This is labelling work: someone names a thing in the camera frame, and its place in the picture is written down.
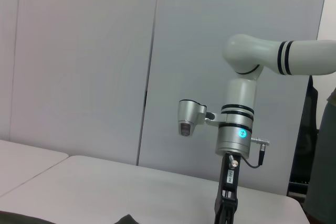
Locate person in olive clothing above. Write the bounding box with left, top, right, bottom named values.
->
left=304, top=91, right=336, bottom=224

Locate dark green FREE! t-shirt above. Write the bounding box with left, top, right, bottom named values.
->
left=0, top=210, right=141, bottom=224

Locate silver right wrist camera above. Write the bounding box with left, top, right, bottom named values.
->
left=177, top=99, right=208, bottom=137

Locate grey right gripper cable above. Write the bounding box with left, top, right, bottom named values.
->
left=240, top=136, right=270, bottom=169

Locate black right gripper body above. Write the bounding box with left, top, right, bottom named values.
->
left=214, top=153, right=241, bottom=204

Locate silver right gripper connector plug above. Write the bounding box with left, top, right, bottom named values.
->
left=227, top=155, right=240, bottom=169

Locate black office chair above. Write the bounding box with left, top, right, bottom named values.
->
left=287, top=76, right=320, bottom=197

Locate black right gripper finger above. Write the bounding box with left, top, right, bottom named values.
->
left=214, top=202, right=239, bottom=224

